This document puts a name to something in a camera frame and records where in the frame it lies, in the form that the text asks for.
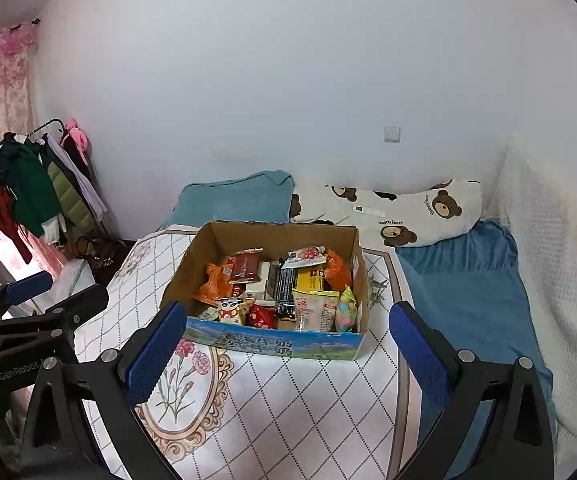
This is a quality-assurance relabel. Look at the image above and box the pink plush hat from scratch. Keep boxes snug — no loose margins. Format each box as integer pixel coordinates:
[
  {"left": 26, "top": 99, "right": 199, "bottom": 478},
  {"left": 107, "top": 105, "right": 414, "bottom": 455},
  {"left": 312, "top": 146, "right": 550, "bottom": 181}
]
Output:
[{"left": 63, "top": 119, "right": 92, "bottom": 166}]

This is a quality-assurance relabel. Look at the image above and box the blue bed sheet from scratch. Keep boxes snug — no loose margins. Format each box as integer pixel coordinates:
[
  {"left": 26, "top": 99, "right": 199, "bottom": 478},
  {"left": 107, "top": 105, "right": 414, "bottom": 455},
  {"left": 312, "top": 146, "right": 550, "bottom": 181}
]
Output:
[{"left": 395, "top": 220, "right": 554, "bottom": 461}]

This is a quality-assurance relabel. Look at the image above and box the white knitted blanket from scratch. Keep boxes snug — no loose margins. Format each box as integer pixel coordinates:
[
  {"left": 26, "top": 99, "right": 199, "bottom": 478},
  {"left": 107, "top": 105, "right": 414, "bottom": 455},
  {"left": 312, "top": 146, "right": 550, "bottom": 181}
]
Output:
[{"left": 489, "top": 135, "right": 577, "bottom": 467}]

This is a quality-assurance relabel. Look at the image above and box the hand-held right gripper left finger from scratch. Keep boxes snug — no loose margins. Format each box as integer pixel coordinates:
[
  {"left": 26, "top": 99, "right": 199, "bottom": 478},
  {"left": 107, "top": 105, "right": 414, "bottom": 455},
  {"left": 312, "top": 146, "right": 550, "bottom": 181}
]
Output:
[{"left": 21, "top": 301, "right": 189, "bottom": 480}]

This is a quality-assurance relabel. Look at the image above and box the brown bag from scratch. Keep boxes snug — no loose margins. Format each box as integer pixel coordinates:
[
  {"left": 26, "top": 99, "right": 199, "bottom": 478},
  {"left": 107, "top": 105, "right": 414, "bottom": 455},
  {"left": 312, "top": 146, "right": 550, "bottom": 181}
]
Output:
[{"left": 73, "top": 236, "right": 130, "bottom": 270}]

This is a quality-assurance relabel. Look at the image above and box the white cloth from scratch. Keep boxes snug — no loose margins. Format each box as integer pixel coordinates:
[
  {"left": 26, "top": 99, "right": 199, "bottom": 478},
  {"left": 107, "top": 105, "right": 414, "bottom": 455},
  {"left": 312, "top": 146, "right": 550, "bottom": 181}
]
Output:
[{"left": 48, "top": 259, "right": 97, "bottom": 311}]

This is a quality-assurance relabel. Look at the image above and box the brown cardboard box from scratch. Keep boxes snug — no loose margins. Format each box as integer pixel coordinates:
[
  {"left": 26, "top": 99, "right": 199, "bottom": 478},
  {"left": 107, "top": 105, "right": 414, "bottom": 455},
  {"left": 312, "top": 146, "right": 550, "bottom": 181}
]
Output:
[{"left": 161, "top": 220, "right": 369, "bottom": 362}]

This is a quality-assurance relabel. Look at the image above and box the white diamond-quilted floral bedspread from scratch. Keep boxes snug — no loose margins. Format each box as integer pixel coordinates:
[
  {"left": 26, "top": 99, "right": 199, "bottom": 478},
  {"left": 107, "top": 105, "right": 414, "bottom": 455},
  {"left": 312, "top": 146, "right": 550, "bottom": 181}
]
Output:
[{"left": 71, "top": 225, "right": 420, "bottom": 480}]

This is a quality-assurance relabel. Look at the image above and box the row of hanging clothes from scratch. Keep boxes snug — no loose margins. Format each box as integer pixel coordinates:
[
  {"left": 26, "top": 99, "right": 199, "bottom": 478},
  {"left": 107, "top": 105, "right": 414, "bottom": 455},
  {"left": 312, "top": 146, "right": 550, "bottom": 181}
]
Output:
[{"left": 0, "top": 132, "right": 107, "bottom": 266}]

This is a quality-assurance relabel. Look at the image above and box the pile of assorted snacks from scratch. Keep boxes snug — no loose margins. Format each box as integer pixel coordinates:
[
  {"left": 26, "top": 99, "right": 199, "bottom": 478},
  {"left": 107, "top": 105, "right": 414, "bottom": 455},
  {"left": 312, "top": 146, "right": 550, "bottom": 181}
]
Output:
[{"left": 192, "top": 245, "right": 359, "bottom": 334}]

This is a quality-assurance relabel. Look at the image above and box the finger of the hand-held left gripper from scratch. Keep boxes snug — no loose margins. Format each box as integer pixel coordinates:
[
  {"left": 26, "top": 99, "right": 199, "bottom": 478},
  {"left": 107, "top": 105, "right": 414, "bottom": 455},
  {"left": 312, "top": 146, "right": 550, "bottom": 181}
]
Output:
[
  {"left": 0, "top": 270, "right": 54, "bottom": 324},
  {"left": 0, "top": 283, "right": 110, "bottom": 350}
]

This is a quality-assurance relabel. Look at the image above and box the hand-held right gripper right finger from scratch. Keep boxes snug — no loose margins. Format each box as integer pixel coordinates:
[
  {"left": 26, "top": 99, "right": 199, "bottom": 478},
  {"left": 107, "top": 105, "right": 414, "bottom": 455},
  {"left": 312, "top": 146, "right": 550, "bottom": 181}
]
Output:
[{"left": 389, "top": 301, "right": 554, "bottom": 480}]

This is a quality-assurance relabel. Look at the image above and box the black clothes rack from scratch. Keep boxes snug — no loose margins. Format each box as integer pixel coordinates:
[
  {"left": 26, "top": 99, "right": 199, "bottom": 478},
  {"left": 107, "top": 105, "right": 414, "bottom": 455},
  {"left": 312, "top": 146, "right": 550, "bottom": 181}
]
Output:
[{"left": 26, "top": 118, "right": 110, "bottom": 237}]

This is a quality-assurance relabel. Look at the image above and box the blue pillow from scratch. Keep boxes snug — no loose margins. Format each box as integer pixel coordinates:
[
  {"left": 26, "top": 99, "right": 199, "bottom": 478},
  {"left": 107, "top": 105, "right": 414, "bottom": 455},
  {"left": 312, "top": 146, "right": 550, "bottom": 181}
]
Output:
[{"left": 161, "top": 170, "right": 294, "bottom": 232}]

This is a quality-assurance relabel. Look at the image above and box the white bear-print pillow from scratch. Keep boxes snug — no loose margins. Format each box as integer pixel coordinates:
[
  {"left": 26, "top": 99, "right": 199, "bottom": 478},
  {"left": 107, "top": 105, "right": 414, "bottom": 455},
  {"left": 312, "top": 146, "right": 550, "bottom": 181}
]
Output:
[{"left": 288, "top": 177, "right": 483, "bottom": 249}]

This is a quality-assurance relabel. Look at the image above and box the pink floral curtain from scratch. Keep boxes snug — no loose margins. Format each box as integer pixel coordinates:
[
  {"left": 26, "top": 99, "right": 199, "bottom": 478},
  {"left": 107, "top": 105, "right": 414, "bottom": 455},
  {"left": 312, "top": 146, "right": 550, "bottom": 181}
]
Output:
[{"left": 0, "top": 22, "right": 70, "bottom": 282}]

